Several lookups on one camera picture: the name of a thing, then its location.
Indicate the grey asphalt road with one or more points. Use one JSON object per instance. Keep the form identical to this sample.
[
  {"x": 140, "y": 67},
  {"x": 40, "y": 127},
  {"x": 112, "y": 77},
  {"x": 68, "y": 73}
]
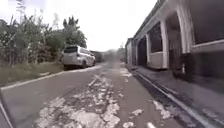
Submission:
[{"x": 83, "y": 96}]

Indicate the pale concrete kerb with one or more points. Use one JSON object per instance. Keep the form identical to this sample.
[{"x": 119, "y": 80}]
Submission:
[{"x": 43, "y": 76}]

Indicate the white pillared building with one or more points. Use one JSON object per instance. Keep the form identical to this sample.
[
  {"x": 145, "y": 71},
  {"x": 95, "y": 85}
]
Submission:
[{"x": 173, "y": 36}]

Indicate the robot's own part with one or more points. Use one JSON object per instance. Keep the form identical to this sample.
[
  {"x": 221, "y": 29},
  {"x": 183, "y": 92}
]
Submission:
[{"x": 150, "y": 125}]

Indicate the concrete sidewalk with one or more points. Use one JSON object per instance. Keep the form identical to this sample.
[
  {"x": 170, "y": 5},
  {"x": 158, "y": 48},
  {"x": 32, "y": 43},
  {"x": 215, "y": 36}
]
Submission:
[{"x": 190, "y": 90}]

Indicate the white parked car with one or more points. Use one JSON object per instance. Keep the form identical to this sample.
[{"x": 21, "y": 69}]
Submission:
[{"x": 77, "y": 56}]

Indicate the grass verge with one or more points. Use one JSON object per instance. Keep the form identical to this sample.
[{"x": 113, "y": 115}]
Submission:
[{"x": 23, "y": 71}]

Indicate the dense green trees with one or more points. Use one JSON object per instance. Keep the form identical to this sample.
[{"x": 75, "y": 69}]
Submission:
[{"x": 36, "y": 40}]

